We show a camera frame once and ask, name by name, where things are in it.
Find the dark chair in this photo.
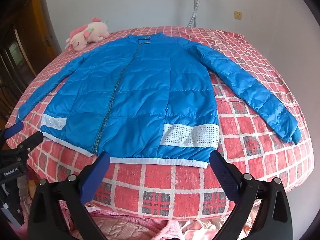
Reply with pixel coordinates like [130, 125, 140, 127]
[0, 84, 16, 120]

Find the pink satin cloth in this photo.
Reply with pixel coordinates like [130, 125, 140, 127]
[179, 202, 263, 240]

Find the grey garment steamer pole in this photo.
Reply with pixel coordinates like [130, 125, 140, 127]
[186, 0, 203, 28]

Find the pink knit blanket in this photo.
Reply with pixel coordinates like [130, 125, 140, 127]
[24, 175, 178, 240]

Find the pink plush toy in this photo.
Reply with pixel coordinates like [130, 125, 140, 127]
[65, 17, 110, 53]

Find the brown wooden wardrobe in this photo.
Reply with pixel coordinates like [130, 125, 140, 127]
[0, 0, 62, 130]

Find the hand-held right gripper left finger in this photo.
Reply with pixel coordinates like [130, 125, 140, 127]
[29, 151, 110, 240]

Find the red plaid bed sheet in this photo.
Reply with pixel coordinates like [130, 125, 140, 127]
[5, 26, 314, 222]

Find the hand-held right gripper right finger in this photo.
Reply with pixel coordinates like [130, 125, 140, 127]
[209, 150, 293, 240]

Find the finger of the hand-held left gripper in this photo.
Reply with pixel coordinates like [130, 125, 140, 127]
[15, 131, 44, 159]
[0, 122, 25, 140]

